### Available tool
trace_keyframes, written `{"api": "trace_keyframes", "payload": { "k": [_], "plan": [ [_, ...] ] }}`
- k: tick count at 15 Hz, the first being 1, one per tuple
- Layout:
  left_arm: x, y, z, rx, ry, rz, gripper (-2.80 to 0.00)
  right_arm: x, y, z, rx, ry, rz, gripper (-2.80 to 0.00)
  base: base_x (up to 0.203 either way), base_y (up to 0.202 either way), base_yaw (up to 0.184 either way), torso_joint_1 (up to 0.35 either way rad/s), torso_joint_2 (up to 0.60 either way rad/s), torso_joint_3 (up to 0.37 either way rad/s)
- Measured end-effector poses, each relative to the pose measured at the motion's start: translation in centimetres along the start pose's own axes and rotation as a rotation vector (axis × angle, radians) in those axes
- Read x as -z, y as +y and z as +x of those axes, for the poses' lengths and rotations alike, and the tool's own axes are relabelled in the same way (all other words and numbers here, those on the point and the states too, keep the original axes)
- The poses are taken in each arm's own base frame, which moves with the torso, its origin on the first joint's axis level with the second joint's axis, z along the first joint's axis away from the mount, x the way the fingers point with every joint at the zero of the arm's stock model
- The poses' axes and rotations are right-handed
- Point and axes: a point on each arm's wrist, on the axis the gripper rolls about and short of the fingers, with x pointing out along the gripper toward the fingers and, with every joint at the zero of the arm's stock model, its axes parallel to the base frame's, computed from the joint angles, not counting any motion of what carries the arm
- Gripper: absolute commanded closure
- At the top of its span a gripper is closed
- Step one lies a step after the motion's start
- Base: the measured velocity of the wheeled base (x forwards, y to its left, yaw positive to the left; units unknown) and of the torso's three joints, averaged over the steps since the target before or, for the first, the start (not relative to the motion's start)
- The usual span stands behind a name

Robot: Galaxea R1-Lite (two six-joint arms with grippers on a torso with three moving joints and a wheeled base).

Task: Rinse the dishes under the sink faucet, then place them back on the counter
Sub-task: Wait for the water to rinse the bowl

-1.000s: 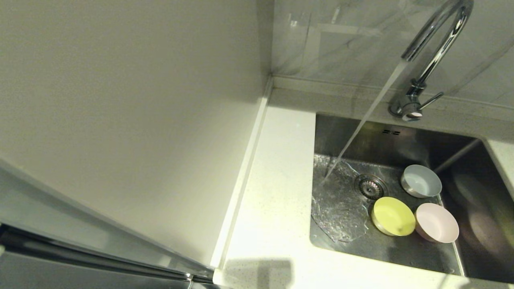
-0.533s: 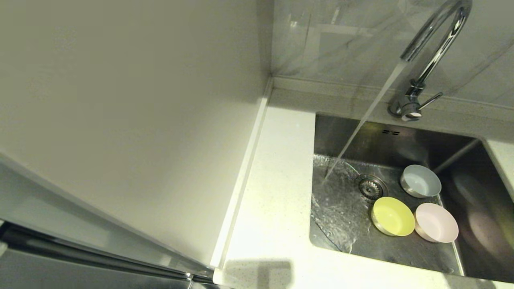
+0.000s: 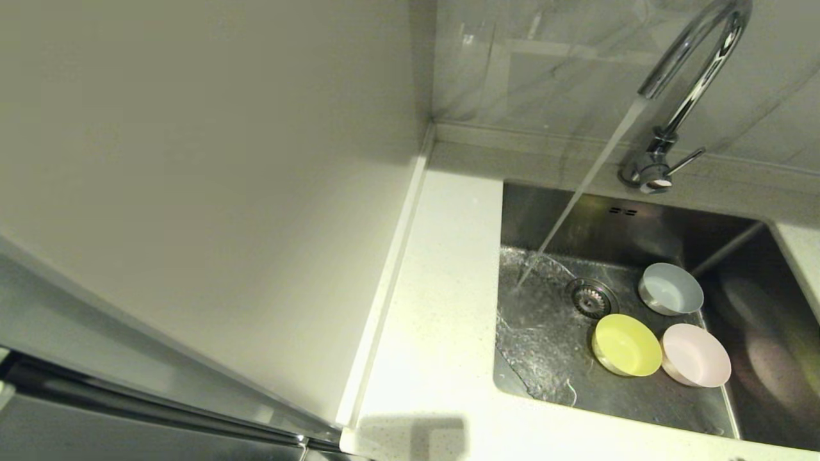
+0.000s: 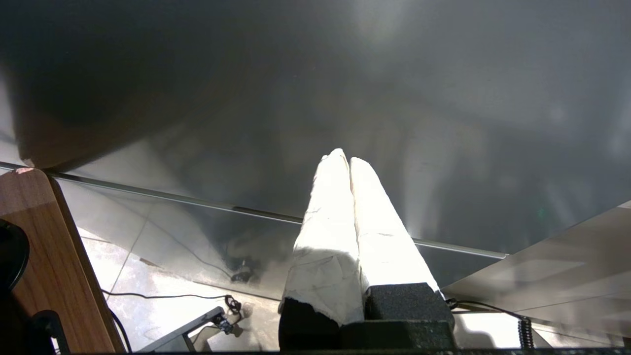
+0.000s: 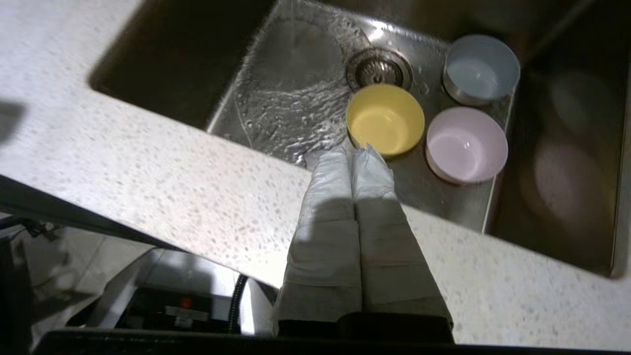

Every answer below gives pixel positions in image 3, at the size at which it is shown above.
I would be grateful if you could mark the stainless steel sink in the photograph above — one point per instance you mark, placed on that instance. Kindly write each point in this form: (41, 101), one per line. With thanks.
(640, 397)

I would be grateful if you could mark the grey appliance door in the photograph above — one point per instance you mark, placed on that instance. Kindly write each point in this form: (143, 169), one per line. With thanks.
(96, 429)

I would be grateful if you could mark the chrome gooseneck faucet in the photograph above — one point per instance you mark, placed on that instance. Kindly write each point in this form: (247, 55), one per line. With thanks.
(692, 96)

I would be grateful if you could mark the light blue bowl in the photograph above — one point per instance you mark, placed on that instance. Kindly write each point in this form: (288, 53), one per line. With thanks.
(671, 289)

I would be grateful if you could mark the yellow bowl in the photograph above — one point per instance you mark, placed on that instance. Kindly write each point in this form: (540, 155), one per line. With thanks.
(626, 346)

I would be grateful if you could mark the round metal drain strainer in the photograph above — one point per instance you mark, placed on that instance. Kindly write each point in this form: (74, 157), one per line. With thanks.
(590, 299)

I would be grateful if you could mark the white tall cabinet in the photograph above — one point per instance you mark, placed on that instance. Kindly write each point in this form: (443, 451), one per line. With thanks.
(192, 160)

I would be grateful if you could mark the running water stream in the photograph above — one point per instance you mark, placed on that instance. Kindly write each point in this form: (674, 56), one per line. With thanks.
(580, 192)

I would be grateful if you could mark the pink bowl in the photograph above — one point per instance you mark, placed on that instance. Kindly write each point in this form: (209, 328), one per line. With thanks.
(696, 355)

